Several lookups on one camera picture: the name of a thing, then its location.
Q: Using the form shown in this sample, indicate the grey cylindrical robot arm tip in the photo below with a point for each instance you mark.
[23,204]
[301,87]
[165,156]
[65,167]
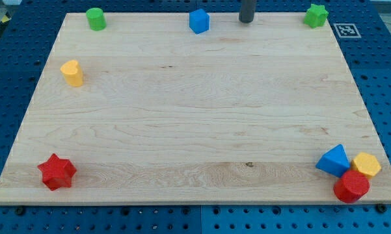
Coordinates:
[247,11]

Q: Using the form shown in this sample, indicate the red star block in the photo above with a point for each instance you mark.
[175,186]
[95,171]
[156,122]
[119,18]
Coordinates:
[57,172]

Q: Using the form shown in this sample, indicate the green star block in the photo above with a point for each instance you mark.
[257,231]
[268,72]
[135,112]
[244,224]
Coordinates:
[316,16]

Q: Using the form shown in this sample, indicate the light wooden board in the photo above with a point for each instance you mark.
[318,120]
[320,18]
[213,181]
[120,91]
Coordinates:
[239,114]

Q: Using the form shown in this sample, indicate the blue cube block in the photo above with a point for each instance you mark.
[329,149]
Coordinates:
[199,21]

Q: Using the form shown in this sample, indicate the yellow heart block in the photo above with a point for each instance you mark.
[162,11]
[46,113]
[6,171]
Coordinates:
[72,73]

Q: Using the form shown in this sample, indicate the green cylinder block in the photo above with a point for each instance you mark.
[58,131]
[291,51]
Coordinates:
[96,19]

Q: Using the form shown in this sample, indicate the blue triangular prism block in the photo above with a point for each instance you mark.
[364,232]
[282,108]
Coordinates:
[334,161]

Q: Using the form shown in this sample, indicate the red cylinder block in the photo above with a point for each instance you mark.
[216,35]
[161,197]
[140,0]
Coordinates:
[351,186]

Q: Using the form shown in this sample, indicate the white fiducial marker tag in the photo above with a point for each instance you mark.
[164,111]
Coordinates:
[346,30]

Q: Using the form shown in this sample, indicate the yellow hexagon block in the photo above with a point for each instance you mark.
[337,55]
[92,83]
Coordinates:
[367,164]

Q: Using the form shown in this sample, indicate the black bolt left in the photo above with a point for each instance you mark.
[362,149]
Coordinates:
[19,211]

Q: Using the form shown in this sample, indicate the black bolt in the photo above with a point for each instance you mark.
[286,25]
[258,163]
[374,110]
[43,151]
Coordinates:
[381,208]
[19,211]

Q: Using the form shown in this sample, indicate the black bolt right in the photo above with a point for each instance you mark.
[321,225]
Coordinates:
[381,208]

